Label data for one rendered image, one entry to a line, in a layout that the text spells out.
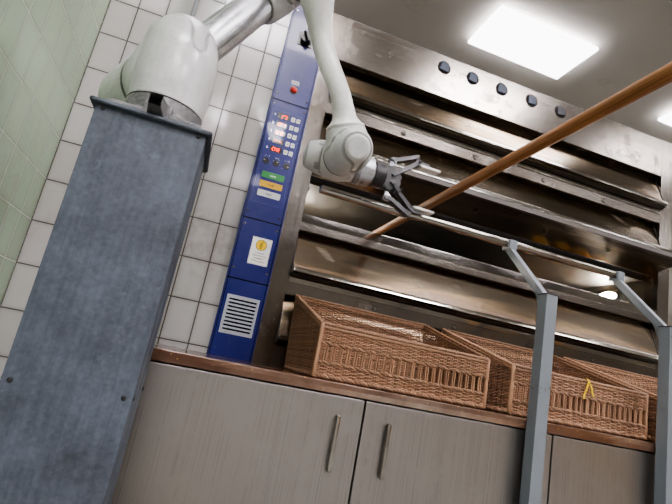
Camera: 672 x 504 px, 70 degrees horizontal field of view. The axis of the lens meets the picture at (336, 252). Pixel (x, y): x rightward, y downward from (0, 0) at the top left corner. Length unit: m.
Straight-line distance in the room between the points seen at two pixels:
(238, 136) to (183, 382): 1.05
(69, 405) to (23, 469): 0.11
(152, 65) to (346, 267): 1.13
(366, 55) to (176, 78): 1.35
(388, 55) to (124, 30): 1.09
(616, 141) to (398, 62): 1.22
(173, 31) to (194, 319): 1.03
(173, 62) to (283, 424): 0.87
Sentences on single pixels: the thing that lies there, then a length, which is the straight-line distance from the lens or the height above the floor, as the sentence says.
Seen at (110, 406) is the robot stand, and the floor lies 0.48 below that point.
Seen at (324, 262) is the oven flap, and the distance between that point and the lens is 1.88.
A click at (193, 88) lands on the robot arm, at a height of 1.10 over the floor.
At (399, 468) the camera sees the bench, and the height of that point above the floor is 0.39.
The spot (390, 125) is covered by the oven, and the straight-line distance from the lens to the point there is 2.16.
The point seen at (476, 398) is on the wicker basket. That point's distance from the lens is 1.55.
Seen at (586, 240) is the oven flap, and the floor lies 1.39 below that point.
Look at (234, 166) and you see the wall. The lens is 1.92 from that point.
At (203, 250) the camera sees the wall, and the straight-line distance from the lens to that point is 1.83.
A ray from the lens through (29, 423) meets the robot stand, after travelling 0.93.
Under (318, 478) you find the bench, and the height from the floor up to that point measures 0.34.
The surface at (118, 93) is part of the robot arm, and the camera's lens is 1.22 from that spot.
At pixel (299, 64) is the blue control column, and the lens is 2.12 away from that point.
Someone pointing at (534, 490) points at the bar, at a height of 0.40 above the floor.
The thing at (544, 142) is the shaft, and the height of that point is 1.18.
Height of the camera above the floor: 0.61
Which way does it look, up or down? 13 degrees up
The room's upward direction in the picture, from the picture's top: 11 degrees clockwise
